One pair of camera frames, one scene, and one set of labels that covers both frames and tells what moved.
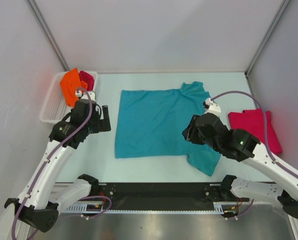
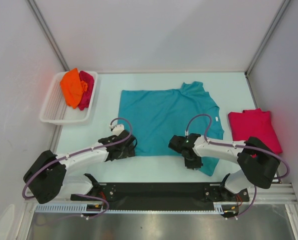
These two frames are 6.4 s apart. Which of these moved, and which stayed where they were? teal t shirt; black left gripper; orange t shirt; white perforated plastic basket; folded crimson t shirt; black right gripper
Moved: black right gripper; black left gripper
Stayed: teal t shirt; orange t shirt; white perforated plastic basket; folded crimson t shirt
